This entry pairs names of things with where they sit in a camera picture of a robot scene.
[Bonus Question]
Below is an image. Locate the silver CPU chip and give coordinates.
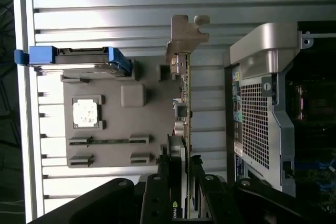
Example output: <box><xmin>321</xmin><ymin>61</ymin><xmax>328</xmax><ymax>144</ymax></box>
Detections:
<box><xmin>72</xmin><ymin>100</ymin><xmax>100</xmax><ymax>127</ymax></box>

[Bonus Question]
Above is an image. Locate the open black PC case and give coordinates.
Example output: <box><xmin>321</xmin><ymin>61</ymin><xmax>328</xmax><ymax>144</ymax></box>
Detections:
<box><xmin>223</xmin><ymin>21</ymin><xmax>336</xmax><ymax>200</ymax></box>

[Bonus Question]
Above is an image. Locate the hard disk in blue carrier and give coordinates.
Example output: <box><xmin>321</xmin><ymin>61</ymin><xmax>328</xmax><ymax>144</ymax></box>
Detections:
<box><xmin>14</xmin><ymin>46</ymin><xmax>132</xmax><ymax>78</ymax></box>

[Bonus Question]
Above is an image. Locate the green motherboard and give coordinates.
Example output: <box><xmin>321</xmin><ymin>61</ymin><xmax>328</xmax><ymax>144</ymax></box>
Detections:
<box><xmin>285</xmin><ymin>76</ymin><xmax>336</xmax><ymax>198</ymax></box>

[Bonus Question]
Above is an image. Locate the green RAM stick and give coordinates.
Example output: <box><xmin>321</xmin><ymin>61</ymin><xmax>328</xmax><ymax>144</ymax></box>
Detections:
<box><xmin>90</xmin><ymin>138</ymin><xmax>132</xmax><ymax>145</ymax></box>

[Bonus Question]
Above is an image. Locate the grey parts rack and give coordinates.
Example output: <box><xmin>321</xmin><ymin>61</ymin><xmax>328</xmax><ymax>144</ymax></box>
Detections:
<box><xmin>59</xmin><ymin>56</ymin><xmax>177</xmax><ymax>169</ymax></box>

